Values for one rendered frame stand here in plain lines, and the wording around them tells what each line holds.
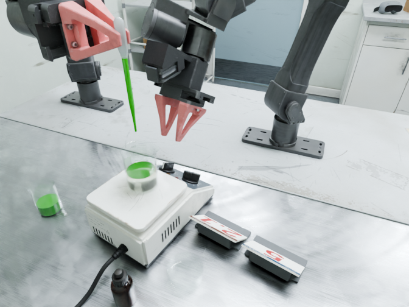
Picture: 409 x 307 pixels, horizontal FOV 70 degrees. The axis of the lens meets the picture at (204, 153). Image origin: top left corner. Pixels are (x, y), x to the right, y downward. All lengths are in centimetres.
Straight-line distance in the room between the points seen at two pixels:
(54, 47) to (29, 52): 170
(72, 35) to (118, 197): 24
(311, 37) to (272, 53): 271
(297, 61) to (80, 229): 53
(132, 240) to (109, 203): 7
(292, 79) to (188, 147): 29
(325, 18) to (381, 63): 211
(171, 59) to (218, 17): 11
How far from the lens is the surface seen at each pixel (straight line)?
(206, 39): 54
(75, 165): 73
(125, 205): 47
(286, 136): 73
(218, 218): 55
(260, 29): 334
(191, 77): 51
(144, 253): 47
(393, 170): 79
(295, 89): 67
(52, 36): 44
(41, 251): 57
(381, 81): 281
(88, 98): 97
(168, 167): 58
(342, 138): 85
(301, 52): 66
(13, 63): 208
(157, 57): 47
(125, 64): 39
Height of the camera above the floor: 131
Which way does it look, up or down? 35 degrees down
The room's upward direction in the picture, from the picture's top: straight up
